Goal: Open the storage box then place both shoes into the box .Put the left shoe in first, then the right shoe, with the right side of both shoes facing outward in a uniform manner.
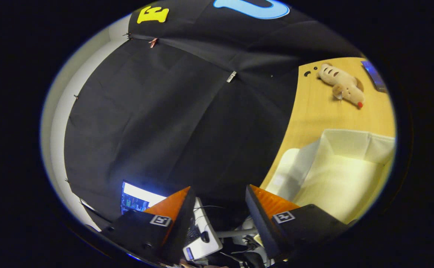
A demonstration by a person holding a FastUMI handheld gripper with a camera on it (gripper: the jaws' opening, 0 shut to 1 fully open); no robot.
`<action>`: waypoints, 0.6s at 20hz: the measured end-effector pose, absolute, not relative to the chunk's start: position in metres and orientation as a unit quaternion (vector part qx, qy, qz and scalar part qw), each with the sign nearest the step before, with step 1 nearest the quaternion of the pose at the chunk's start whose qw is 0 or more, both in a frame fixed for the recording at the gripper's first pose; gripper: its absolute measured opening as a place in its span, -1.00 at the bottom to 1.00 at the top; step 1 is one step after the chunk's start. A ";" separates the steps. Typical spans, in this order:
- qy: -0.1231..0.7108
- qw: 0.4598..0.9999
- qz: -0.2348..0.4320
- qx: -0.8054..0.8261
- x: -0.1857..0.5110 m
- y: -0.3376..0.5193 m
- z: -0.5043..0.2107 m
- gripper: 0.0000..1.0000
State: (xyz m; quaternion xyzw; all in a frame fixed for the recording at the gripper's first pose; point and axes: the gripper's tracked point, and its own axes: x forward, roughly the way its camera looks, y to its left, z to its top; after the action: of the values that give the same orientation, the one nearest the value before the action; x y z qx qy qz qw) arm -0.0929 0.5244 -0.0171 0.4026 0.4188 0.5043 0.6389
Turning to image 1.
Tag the beige plush toy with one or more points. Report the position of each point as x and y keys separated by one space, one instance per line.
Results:
x=341 y=85

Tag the blue book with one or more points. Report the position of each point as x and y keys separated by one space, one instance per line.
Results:
x=374 y=76

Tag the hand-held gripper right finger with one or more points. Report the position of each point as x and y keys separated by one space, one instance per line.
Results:
x=259 y=223

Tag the grey metal bar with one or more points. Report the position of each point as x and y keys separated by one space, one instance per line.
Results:
x=235 y=233

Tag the open laptop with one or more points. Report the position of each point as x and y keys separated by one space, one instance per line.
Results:
x=135 y=199

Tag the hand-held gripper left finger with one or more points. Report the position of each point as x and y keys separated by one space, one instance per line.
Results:
x=181 y=230

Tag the pink cloth clip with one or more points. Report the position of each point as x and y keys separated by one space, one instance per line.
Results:
x=152 y=42

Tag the silver cloth clip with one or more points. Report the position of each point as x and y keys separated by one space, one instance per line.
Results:
x=231 y=76

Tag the white electronic device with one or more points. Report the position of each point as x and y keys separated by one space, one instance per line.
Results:
x=211 y=242

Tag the cream fabric storage box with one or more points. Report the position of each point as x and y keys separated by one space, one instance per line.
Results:
x=339 y=178

